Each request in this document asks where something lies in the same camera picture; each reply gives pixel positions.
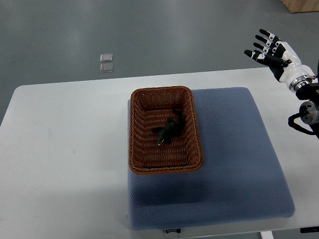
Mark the white table leg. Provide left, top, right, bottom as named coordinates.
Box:
left=260, top=231, right=274, bottom=239

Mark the wooden box corner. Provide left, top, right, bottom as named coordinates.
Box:
left=281, top=0, right=319, bottom=13

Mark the black table control panel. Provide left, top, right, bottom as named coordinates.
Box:
left=300, top=226, right=319, bottom=234

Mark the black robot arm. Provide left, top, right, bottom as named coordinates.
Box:
left=288, top=66, right=319, bottom=138

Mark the dark toy crocodile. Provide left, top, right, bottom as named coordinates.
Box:
left=152, top=109, right=185, bottom=146

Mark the brown wicker basket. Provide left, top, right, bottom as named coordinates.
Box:
left=128, top=86, right=204, bottom=175

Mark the upper grey floor plate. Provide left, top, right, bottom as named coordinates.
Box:
left=100, top=53, right=113, bottom=62

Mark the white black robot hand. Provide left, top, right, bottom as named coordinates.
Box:
left=244, top=29, right=312, bottom=92

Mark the blue grey foam cushion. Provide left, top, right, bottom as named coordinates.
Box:
left=128, top=88, right=295, bottom=230

